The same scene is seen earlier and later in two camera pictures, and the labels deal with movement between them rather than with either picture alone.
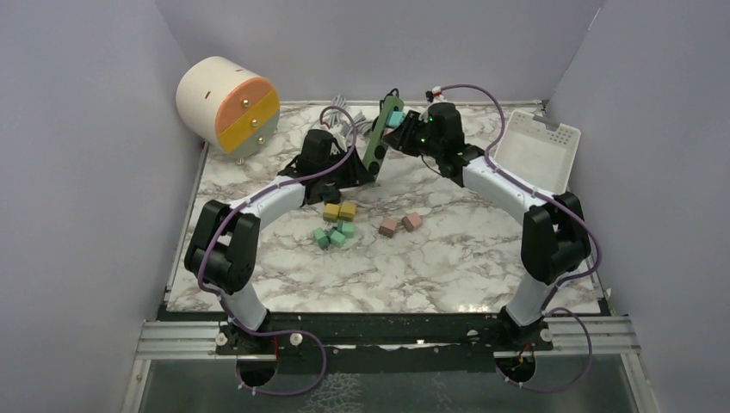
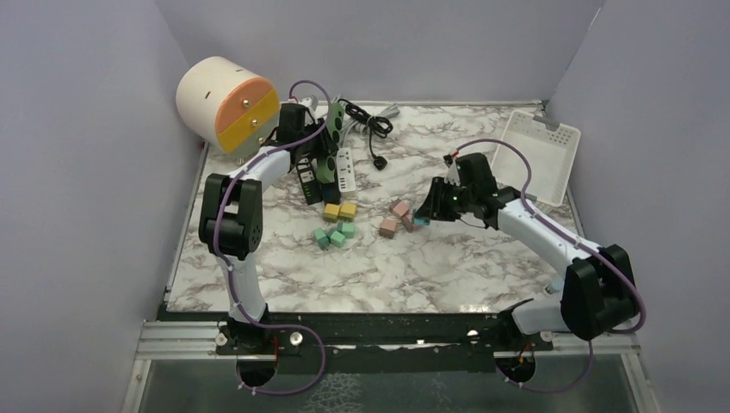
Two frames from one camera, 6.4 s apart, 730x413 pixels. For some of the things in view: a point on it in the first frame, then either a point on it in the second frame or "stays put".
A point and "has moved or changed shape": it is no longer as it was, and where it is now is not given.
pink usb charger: x=412 y=221 stays put
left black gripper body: x=343 y=175 → x=316 y=145
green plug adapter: x=337 y=239 stays put
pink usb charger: x=387 y=227 stays put
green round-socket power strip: x=377 y=148 has moved or changed shape
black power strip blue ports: x=330 y=194 stays put
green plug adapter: x=321 y=237 stays put
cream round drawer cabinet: x=228 y=106 stays put
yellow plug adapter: x=347 y=212 stays put
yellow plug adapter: x=330 y=212 stays put
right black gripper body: x=414 y=138 → x=450 y=199
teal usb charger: x=395 y=118 → x=421 y=221
